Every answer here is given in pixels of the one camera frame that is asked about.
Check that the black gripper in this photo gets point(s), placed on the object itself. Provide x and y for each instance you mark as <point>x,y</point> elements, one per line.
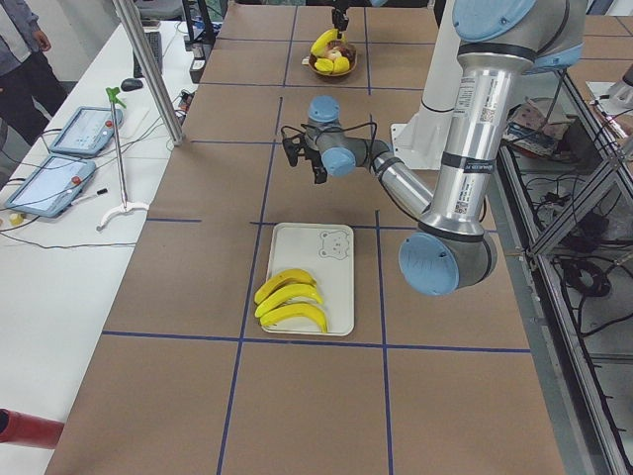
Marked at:
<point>314,156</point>
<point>339,17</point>

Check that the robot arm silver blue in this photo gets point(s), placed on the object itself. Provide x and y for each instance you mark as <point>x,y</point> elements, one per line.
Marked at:
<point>494,43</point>

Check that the brown wicker basket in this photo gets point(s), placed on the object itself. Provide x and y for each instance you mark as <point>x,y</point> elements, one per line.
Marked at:
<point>334,59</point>

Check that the white bear tray plate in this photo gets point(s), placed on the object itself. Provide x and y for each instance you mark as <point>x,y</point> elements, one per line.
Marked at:
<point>327,253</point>

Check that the yellow pear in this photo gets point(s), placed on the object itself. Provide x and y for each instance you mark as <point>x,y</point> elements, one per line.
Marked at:
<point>342,66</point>

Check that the black box white label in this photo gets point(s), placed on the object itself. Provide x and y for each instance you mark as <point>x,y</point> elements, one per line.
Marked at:
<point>201,53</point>

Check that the black keyboard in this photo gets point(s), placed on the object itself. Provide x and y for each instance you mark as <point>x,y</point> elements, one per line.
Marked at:
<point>155,43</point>

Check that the black computer mouse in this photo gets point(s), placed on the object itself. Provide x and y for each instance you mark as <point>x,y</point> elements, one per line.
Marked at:
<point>131,84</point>

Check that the white grabber stick green tip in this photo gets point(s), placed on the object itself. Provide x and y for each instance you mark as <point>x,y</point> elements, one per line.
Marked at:
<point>126,205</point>

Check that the black marker pen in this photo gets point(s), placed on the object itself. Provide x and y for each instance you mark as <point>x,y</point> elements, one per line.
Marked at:
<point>91,196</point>

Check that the stack of folded cloths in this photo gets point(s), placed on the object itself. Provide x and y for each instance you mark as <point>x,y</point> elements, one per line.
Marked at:
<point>537,126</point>

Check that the upper teach pendant tablet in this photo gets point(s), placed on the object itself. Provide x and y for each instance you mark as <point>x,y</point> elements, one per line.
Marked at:
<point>86,133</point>

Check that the teach pendant tablet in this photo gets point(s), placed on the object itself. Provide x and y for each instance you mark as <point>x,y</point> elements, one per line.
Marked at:
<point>51,188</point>
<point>86,133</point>

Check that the lower teach pendant tablet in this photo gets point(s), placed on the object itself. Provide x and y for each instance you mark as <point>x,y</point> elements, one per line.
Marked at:
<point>51,188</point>

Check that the person in dark trousers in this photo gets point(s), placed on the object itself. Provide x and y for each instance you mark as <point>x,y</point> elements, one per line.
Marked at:
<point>30,91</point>

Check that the red cylinder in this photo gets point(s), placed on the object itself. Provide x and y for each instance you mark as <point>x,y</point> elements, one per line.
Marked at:
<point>31,431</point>

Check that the white camera stand pole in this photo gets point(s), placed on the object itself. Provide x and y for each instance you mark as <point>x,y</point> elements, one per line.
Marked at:
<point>420,142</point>

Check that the aluminium frame post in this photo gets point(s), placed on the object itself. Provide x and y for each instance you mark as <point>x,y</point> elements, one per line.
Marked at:
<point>130,19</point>

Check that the black cable bundle floor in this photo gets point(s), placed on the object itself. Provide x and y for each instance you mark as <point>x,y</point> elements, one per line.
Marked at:
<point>583,276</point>

